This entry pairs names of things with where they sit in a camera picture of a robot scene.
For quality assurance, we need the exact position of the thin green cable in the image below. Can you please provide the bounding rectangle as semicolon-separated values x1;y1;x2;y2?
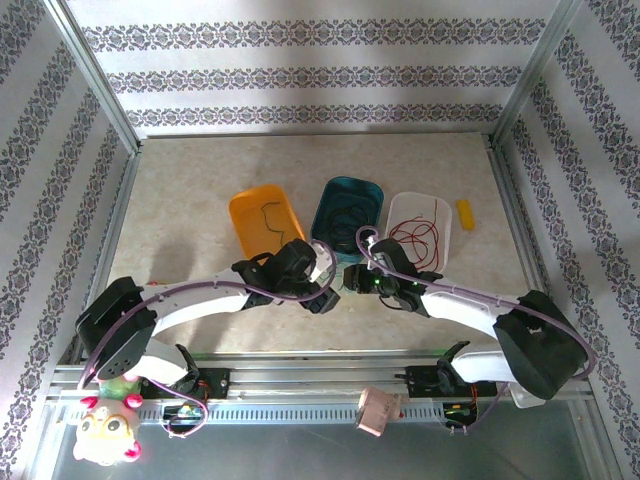
319;257;347;292

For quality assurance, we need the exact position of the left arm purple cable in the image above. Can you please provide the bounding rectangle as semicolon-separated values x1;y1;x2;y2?
75;239;339;440

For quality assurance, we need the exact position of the white pink plush toy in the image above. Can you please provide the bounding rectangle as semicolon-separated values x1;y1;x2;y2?
72;375;146;467

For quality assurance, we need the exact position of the aluminium frame post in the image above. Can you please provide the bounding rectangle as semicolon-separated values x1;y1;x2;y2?
43;0;144;154
488;0;586;149

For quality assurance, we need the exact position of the aluminium front rail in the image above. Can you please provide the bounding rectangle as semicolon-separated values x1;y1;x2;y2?
47;351;589;402

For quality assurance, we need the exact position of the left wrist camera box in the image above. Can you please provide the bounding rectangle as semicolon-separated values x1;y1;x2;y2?
308;243;338;283

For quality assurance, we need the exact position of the orange plastic bin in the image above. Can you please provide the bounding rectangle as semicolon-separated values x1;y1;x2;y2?
228;183;307;261

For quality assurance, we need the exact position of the yellow plastic block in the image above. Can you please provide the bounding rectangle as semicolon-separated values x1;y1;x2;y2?
455;199;476;231

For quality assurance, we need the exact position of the slotted grey cable duct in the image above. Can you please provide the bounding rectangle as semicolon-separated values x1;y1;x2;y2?
55;402;482;427

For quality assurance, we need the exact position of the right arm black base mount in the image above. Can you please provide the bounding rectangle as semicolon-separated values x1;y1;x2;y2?
393;363;499;400

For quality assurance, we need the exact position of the white plastic bin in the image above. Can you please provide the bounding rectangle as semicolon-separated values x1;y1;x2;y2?
384;190;454;274

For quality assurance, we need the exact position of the small circuit board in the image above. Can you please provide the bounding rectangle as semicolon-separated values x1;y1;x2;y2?
442;402;480;431
162;403;209;432

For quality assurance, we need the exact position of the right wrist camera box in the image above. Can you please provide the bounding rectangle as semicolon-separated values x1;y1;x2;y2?
366;241;391;267

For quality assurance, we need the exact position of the aluminium side rail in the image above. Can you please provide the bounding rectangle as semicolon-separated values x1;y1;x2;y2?
485;139;581;361
62;149;142;364

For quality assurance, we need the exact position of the teal plastic bin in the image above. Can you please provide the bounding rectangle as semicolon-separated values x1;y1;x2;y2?
310;175;386;264

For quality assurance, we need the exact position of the grey metal base plate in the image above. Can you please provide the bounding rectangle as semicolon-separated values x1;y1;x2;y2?
47;414;599;480

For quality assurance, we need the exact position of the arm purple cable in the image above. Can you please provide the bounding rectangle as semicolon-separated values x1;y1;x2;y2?
75;239;339;440
354;225;599;436

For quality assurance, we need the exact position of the clear plastic bracket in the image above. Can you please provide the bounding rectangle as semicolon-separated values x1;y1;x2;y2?
508;383;547;410

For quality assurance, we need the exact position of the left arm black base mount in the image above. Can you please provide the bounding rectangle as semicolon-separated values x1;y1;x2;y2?
142;367;232;402

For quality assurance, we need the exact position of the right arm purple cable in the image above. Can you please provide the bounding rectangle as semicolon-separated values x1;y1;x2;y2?
354;225;599;436

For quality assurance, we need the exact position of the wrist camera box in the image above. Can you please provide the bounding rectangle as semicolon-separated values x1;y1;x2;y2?
366;241;391;267
308;243;338;283

